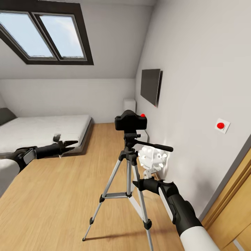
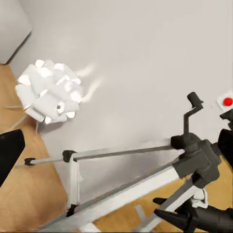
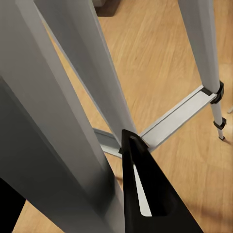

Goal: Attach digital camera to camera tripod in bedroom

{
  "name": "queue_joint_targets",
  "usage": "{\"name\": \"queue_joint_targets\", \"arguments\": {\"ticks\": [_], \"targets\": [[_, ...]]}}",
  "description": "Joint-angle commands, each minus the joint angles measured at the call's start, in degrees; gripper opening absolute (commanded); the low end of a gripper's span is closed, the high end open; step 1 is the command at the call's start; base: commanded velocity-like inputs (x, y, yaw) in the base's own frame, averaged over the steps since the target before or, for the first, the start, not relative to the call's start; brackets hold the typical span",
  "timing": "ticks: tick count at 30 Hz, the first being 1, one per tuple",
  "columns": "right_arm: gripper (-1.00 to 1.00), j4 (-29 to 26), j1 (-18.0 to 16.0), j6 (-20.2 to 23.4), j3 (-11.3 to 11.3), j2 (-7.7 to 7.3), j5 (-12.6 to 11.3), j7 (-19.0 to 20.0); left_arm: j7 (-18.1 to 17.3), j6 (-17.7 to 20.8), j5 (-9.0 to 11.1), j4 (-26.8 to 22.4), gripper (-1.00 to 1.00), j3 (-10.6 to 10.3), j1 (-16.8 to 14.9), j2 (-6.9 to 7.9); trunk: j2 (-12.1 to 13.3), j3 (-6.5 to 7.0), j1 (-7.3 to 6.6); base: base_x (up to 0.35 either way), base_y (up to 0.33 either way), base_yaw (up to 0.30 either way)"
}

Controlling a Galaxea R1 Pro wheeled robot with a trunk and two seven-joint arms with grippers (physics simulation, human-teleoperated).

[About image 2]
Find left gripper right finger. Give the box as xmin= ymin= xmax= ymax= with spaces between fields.
xmin=217 ymin=129 xmax=233 ymax=168

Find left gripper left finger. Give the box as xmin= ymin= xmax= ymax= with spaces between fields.
xmin=0 ymin=130 xmax=25 ymax=187

